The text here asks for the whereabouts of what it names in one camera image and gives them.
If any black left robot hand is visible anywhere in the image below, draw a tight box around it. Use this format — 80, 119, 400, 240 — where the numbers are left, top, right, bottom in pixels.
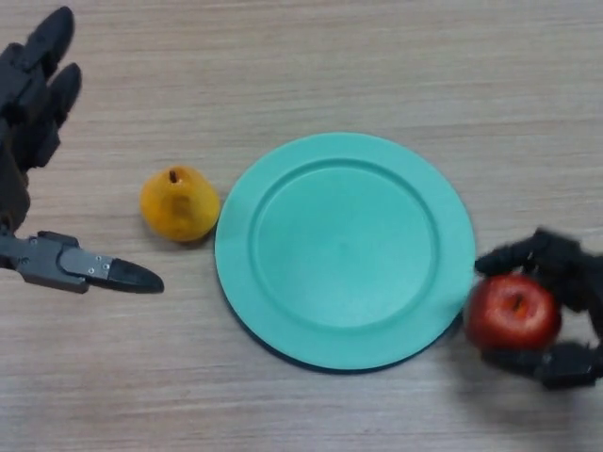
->
0, 6, 165, 296

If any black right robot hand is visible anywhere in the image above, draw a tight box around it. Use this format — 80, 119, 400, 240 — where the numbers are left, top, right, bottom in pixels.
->
473, 227, 603, 391

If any yellow pear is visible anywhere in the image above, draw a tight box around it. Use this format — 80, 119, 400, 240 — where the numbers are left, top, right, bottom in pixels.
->
139, 165, 221, 244

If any green round plate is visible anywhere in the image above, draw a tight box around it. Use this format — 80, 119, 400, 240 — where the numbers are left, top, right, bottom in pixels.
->
214, 131, 478, 377

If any red apple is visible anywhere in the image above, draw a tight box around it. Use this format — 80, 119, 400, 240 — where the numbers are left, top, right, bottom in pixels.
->
464, 274, 563, 351

